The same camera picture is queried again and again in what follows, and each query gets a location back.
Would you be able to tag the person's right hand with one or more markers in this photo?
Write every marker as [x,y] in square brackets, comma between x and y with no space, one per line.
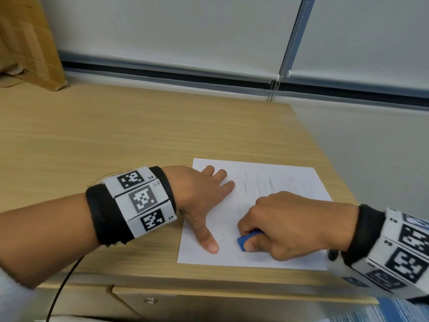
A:
[298,224]

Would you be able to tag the person's left hand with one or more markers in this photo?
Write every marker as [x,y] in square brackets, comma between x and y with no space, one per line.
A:
[194,194]

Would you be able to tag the white paper sheet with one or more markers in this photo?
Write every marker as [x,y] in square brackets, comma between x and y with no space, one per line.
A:
[285,177]

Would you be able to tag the blue eraser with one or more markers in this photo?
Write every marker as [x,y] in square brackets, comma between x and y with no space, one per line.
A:
[241,243]

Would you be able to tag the person's left forearm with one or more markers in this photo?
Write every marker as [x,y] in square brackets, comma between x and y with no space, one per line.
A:
[43,238]

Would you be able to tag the wooden desk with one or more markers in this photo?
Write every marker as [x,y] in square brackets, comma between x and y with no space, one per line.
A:
[134,127]

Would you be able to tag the black left wristband with markers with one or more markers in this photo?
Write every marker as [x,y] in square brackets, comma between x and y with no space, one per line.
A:
[134,204]

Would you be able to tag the black wristband with markers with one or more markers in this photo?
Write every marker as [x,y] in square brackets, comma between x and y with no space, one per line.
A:
[134,204]
[395,251]

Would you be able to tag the black right wristband with markers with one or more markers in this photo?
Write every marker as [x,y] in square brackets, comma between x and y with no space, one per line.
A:
[395,251]

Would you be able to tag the wooden drawer front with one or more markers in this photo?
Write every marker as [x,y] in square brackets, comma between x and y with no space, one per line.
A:
[234,306]

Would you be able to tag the small metal drawer lock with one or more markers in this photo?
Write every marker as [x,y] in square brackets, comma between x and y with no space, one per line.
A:
[150,300]

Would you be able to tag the wooden cabinet door panel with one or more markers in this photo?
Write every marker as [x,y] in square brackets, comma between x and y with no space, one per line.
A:
[83,303]

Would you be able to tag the wide white roller blind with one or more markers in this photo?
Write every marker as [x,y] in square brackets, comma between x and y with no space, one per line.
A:
[174,26]

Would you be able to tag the narrow white roller blind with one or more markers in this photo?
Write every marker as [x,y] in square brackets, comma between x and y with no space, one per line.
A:
[368,36]

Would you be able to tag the brown cardboard box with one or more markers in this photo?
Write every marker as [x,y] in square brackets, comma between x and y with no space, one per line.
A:
[30,43]

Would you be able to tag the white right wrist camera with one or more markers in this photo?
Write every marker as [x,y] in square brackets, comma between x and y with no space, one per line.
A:
[348,278]

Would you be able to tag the dark window frame rail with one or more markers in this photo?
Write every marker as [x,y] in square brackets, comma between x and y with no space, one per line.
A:
[167,74]

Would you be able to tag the blue window post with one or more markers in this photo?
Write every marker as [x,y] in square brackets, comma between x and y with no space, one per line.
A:
[300,30]

